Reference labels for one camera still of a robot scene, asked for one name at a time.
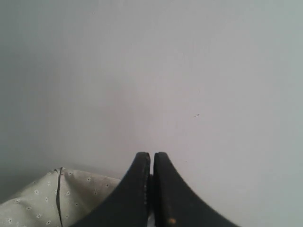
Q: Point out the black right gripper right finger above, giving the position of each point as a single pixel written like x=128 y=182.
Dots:
x=175 y=204

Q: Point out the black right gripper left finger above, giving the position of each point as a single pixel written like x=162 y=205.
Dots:
x=127 y=205

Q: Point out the floral patterned beige cloth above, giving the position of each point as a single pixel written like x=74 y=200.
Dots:
x=58 y=199

